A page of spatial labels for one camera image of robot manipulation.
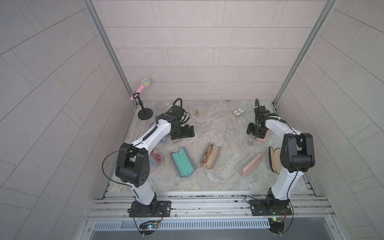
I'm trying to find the teal folding glasses case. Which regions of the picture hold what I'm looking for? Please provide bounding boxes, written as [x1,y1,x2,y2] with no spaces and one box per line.
[248,135,255,146]

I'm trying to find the teal open glasses case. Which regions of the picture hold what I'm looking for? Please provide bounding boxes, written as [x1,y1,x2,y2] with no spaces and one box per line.
[170,147,196,178]

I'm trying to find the black tan open case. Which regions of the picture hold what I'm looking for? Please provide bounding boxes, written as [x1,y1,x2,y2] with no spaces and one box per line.
[269,147,282,174]

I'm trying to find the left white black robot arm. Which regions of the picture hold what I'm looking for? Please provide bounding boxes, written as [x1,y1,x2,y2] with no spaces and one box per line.
[107,98,195,207]

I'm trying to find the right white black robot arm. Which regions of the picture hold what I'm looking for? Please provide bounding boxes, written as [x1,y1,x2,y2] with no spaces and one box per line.
[247,99,315,210]

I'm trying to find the pink toy microphone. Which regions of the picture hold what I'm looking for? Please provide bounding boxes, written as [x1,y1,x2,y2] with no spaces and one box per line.
[131,79,151,101]

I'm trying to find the blue case pink glasses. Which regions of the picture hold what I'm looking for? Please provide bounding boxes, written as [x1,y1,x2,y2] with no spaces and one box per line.
[149,149,164,166]

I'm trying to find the orange frame glasses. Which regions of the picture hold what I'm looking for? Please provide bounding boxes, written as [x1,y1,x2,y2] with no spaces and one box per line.
[201,144,215,166]

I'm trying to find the left circuit board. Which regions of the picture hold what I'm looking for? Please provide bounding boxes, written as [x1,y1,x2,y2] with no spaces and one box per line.
[139,221,160,231]

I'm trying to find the black microphone stand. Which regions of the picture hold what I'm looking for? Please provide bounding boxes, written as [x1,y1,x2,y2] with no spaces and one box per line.
[133,92,153,120]

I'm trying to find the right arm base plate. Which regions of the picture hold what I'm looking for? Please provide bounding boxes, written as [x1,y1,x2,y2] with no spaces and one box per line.
[248,200,293,217]

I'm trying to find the circuit board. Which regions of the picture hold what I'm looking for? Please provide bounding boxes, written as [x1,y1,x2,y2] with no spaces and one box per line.
[139,221,160,231]
[268,218,286,234]

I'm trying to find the pink grey open case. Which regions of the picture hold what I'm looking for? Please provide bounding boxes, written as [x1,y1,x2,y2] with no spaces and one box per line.
[235,152,263,177]

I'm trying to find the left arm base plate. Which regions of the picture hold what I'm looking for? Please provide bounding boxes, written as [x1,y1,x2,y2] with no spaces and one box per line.
[128,200,172,218]

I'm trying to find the right circuit board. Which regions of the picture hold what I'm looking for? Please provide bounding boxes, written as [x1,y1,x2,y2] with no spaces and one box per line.
[268,218,286,234]

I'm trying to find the small pink card box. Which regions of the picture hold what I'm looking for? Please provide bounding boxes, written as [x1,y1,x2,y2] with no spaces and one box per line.
[232,108,245,118]

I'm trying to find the aluminium rail frame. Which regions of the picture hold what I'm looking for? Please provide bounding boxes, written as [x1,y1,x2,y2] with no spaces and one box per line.
[77,189,346,240]

